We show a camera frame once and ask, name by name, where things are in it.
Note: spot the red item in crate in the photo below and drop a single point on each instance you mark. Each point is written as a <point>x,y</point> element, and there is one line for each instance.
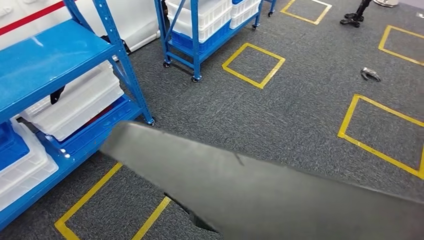
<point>99,116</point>

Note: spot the black plastic plate frame part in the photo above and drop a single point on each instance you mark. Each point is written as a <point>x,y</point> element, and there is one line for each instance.
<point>248,192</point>

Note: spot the black ribbed plastic object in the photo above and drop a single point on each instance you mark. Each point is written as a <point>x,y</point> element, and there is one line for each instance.
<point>126,44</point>

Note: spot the blue plastic crate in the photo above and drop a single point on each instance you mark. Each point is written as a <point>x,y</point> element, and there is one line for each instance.
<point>99,130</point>
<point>215,41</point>
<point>11,149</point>

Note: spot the small grey metal clamp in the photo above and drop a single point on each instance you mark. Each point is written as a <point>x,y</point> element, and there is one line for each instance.
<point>370,74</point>

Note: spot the black stand foot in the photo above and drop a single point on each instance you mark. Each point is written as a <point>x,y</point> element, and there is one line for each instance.
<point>354,18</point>

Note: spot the blue wheeled shelf rack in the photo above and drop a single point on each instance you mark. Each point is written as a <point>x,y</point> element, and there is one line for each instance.
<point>195,49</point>

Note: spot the blue metal shelf rack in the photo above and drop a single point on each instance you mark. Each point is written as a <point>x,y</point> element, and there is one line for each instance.
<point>49,56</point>

